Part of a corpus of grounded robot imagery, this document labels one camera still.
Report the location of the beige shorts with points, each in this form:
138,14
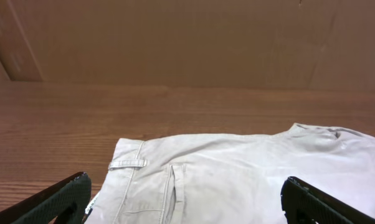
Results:
229,178

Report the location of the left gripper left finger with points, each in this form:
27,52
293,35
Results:
64,202

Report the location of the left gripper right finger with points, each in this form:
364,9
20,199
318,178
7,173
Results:
303,203

